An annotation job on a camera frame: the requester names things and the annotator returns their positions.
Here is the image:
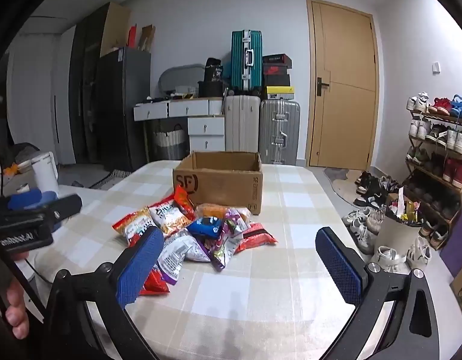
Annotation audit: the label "black strap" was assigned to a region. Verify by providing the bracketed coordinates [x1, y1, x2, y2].
[0, 249, 46, 323]

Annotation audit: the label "teal suitcase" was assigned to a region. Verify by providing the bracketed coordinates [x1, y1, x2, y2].
[231, 30, 264, 96]

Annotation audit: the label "purple bag on floor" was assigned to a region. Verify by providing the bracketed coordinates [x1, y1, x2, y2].
[439, 210, 462, 278]

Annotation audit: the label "wooden door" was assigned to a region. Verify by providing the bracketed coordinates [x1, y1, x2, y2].
[305, 0, 380, 171]

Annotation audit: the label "blue cookie packet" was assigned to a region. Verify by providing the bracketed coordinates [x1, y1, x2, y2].
[187, 216, 225, 239]

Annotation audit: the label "red black shoe box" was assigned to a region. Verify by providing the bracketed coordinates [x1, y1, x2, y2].
[263, 64, 293, 76]

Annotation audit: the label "white waste bin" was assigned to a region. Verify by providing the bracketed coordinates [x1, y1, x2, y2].
[374, 187, 427, 256]

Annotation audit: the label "red snack packet white label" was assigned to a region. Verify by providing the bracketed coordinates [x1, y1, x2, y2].
[235, 222, 278, 256]

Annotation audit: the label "beige floor mat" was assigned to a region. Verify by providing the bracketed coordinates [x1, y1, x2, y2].
[323, 167, 370, 205]

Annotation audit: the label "striped floor mat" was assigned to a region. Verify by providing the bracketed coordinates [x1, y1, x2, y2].
[92, 169, 132, 190]

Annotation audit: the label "white electric kettle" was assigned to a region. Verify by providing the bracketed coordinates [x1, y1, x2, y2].
[30, 152, 60, 196]

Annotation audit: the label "red crinkled snack packet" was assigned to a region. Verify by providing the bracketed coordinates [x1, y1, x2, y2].
[139, 266, 171, 297]

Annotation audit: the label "brown cardboard box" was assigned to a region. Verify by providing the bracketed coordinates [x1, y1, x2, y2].
[173, 151, 263, 215]

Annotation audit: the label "silver purple snack packet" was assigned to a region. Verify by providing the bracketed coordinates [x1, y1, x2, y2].
[156, 232, 194, 286]

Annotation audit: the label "flat cardboard sheet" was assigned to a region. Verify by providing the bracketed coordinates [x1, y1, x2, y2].
[141, 24, 157, 52]

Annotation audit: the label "black printed bag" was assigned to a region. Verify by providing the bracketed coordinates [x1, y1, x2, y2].
[198, 57, 232, 98]

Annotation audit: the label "wooden shoe rack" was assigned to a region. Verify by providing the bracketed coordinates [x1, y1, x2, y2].
[404, 109, 462, 250]

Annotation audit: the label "pile of loose shoes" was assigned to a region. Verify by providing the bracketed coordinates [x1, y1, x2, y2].
[342, 170, 432, 274]

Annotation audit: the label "silver suitcase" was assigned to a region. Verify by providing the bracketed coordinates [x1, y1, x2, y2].
[259, 98, 301, 166]

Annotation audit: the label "black cable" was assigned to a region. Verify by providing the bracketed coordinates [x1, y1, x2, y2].
[23, 260, 55, 286]

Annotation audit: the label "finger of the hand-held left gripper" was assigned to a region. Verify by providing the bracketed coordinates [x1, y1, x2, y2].
[6, 188, 43, 211]
[39, 194, 84, 223]

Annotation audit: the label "clear packet brown cake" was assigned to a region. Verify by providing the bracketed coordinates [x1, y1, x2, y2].
[195, 202, 250, 222]

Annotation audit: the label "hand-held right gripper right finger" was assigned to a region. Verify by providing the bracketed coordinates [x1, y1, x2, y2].
[315, 227, 447, 360]

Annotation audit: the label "white desk with drawers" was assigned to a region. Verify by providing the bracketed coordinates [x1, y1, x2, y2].
[133, 97, 228, 154]

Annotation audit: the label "checked tablecloth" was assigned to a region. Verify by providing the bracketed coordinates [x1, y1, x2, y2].
[13, 159, 408, 360]

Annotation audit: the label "orange noodle snack packet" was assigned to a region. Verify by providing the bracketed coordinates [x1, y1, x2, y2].
[112, 207, 158, 246]

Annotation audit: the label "dark tall wardrobe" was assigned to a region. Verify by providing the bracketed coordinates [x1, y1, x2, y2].
[68, 2, 132, 166]

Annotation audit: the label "beige suitcase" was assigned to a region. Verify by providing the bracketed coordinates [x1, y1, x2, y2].
[224, 95, 262, 153]

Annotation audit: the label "woven laundry basket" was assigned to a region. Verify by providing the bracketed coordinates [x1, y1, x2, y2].
[152, 124, 187, 161]

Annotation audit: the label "grey oval object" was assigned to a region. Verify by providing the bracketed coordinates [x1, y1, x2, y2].
[158, 64, 205, 96]

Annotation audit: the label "pink candy packet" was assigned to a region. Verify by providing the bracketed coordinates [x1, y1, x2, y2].
[223, 207, 250, 233]

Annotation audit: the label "black refrigerator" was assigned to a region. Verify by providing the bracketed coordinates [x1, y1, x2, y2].
[94, 47, 152, 173]

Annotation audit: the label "person's left hand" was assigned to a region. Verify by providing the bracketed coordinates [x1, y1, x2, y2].
[5, 275, 31, 341]

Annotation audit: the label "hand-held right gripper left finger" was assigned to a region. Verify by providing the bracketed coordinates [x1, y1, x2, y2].
[43, 226, 165, 360]

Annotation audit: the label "rows of stored shoes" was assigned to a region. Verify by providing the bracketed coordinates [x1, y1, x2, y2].
[406, 92, 462, 248]

